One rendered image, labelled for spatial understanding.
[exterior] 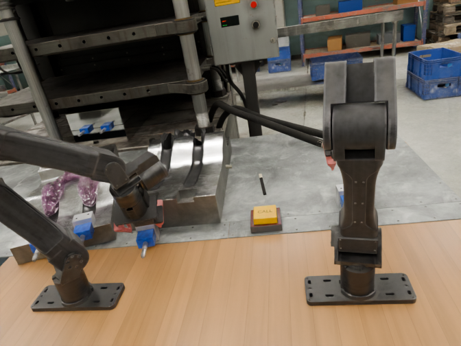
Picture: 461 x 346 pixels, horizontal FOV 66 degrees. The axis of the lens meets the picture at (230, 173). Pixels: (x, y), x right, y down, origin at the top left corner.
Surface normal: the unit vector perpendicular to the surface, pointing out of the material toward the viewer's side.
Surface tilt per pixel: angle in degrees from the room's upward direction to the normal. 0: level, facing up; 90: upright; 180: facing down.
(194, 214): 90
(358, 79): 71
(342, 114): 41
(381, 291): 0
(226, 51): 90
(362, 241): 109
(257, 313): 0
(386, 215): 0
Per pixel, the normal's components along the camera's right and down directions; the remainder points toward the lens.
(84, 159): 0.39, 0.18
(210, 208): -0.07, 0.45
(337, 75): -0.32, -0.30
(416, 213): -0.15, -0.88
